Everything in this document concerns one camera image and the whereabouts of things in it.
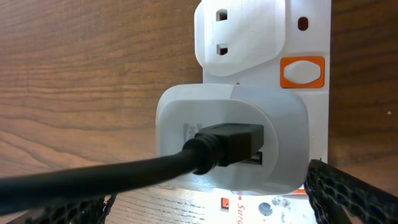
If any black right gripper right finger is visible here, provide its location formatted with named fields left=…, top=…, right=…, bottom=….
left=304, top=159, right=397, bottom=224

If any black charger cable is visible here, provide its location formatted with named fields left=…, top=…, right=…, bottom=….
left=0, top=123, right=265, bottom=216

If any white power strip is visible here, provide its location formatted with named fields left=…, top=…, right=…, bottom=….
left=195, top=1, right=331, bottom=223

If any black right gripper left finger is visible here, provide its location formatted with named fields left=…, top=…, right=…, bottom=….
left=7, top=194, right=117, bottom=224

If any white charger plug adapter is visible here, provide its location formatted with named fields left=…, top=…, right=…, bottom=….
left=155, top=84, right=310, bottom=195

